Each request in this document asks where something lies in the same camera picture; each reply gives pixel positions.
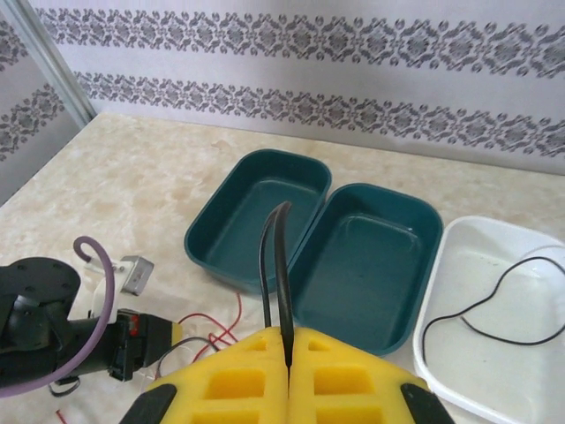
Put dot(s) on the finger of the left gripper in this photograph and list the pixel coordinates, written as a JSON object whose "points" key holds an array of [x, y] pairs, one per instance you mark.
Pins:
{"points": [[159, 340]]}

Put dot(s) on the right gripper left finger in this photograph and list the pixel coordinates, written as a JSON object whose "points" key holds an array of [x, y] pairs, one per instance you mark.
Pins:
{"points": [[229, 388]]}

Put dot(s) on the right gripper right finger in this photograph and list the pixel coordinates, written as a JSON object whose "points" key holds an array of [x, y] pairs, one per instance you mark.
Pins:
{"points": [[353, 388]]}

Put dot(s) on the teal plastic bin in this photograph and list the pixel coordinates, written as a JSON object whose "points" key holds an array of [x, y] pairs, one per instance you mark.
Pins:
{"points": [[247, 221], [366, 274]]}

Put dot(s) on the white plastic bin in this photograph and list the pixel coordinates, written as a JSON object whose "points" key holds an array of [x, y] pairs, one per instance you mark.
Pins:
{"points": [[499, 362]]}

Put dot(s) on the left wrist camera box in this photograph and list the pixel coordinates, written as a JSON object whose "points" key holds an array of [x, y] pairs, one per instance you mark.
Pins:
{"points": [[137, 274]]}

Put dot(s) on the aluminium frame post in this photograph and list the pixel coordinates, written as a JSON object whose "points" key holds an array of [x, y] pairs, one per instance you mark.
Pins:
{"points": [[53, 62]]}

